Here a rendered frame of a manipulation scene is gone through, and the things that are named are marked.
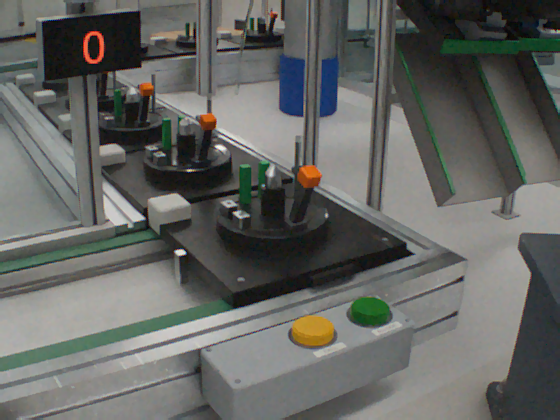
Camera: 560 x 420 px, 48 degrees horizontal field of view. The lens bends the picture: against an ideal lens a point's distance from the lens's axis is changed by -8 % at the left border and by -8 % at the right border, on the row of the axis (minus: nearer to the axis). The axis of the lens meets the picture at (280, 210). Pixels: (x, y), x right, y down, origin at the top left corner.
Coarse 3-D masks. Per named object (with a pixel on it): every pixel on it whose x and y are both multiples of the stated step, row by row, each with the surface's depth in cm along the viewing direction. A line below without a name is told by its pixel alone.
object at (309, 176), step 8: (296, 168) 77; (304, 168) 75; (312, 168) 75; (296, 176) 76; (304, 176) 75; (312, 176) 74; (320, 176) 75; (304, 184) 75; (312, 184) 75; (296, 192) 77; (304, 192) 76; (296, 200) 78; (304, 200) 77; (296, 208) 78; (304, 208) 78; (296, 216) 78; (304, 216) 79
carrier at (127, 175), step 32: (192, 128) 102; (128, 160) 108; (160, 160) 99; (192, 160) 100; (224, 160) 102; (256, 160) 108; (128, 192) 95; (160, 192) 95; (192, 192) 95; (224, 192) 96
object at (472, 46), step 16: (400, 0) 88; (416, 0) 90; (416, 16) 85; (432, 16) 88; (448, 16) 89; (432, 32) 82; (448, 32) 85; (512, 32) 85; (448, 48) 81; (464, 48) 82; (480, 48) 82; (496, 48) 83; (512, 48) 84
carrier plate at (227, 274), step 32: (256, 192) 96; (288, 192) 96; (192, 224) 85; (352, 224) 86; (192, 256) 78; (224, 256) 77; (256, 256) 78; (288, 256) 78; (320, 256) 78; (352, 256) 78; (384, 256) 80; (224, 288) 72; (256, 288) 71; (288, 288) 74
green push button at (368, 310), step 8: (368, 296) 69; (352, 304) 68; (360, 304) 68; (368, 304) 68; (376, 304) 68; (384, 304) 68; (352, 312) 67; (360, 312) 66; (368, 312) 66; (376, 312) 66; (384, 312) 66; (360, 320) 66; (368, 320) 66; (376, 320) 66; (384, 320) 67
